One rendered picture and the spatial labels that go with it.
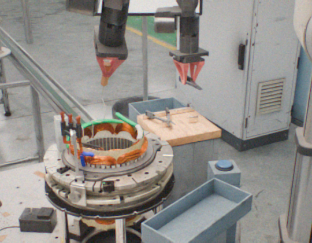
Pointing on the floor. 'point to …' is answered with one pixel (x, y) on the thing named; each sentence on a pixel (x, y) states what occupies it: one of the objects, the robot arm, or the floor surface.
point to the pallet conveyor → (49, 95)
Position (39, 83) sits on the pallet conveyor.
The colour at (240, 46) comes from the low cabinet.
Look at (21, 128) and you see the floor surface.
